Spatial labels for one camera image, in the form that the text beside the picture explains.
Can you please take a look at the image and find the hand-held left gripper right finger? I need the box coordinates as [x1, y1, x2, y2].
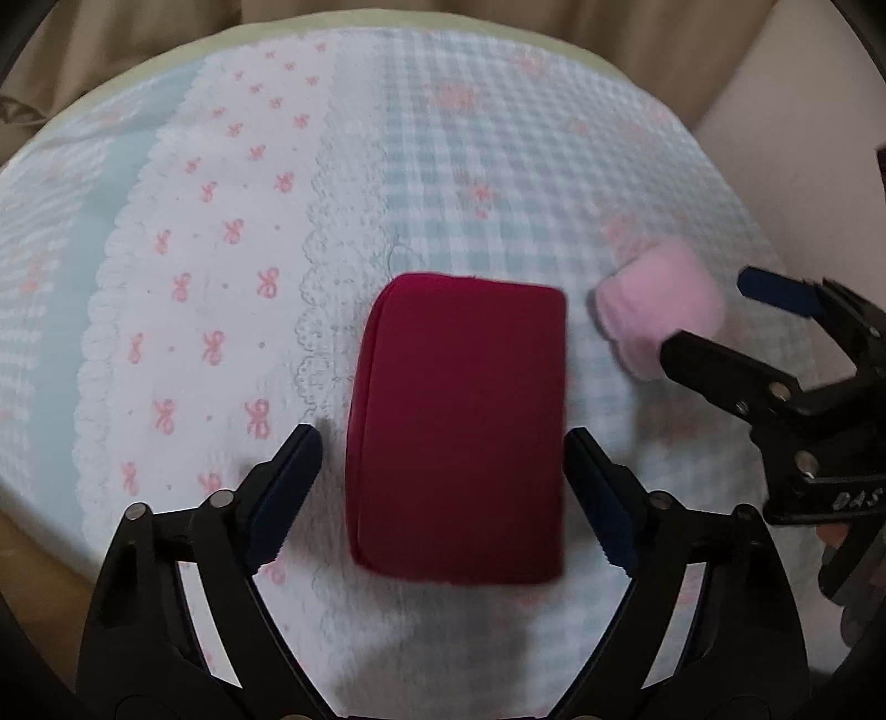
[563, 427, 808, 720]

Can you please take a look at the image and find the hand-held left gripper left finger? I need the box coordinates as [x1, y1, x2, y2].
[76, 424, 325, 720]

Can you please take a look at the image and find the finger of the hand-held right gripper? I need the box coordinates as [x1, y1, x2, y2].
[736, 266, 886, 389]
[659, 330, 805, 418]

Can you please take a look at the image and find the light pink cloth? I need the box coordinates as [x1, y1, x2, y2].
[588, 239, 728, 382]

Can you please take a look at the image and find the magenta fabric pouch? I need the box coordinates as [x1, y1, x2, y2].
[346, 272, 570, 587]

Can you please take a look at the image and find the blue checked printed blanket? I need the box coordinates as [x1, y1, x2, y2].
[0, 31, 828, 720]

